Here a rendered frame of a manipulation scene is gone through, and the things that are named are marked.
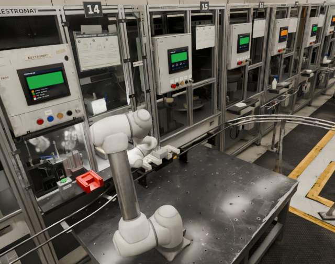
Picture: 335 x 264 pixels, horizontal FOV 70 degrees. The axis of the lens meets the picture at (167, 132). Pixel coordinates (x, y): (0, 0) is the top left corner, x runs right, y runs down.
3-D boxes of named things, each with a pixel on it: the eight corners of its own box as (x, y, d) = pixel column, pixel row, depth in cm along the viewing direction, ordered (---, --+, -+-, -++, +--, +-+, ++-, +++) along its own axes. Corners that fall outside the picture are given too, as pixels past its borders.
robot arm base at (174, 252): (196, 239, 148) (195, 232, 145) (170, 263, 134) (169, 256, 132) (174, 223, 160) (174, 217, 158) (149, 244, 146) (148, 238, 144)
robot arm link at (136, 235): (160, 252, 130) (120, 270, 122) (151, 238, 145) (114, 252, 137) (130, 112, 118) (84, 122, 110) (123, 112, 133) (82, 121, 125)
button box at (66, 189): (64, 200, 153) (59, 185, 148) (59, 195, 159) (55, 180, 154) (76, 194, 158) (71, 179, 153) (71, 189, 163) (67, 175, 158)
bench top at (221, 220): (165, 350, 102) (165, 345, 100) (64, 222, 173) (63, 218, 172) (299, 185, 194) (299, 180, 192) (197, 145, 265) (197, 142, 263)
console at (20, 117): (17, 139, 134) (-15, 53, 114) (4, 126, 153) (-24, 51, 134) (86, 116, 159) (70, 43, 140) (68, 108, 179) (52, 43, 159)
